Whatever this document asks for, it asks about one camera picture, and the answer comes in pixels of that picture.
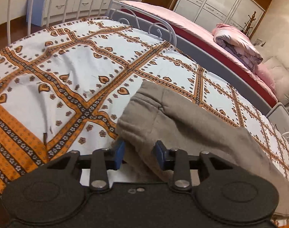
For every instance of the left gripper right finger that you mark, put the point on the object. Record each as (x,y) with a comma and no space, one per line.
(221,189)

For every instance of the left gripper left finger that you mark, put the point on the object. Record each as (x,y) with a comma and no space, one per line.
(53,191)

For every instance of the grey brown pants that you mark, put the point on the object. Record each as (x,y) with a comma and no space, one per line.
(156,113)

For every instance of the white nightstand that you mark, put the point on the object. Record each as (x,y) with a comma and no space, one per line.
(279,117)

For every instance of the orange white patterned bedsheet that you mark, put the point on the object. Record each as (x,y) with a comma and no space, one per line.
(65,87)

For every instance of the pink pillow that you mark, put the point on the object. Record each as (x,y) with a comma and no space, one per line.
(264,74)

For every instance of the beige padded headboard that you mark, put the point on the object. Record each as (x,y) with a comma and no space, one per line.
(279,72)

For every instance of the folded pink floral quilt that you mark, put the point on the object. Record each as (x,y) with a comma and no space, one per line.
(238,44)

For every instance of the wooden coat stand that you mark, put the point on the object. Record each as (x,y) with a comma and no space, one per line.
(248,24)

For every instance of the pink sheet large bed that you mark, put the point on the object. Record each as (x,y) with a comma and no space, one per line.
(197,43)

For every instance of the white low drawer cabinet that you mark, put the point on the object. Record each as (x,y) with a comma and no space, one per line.
(56,8)

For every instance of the white wardrobe with brown top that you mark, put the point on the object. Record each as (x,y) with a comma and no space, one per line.
(209,13)

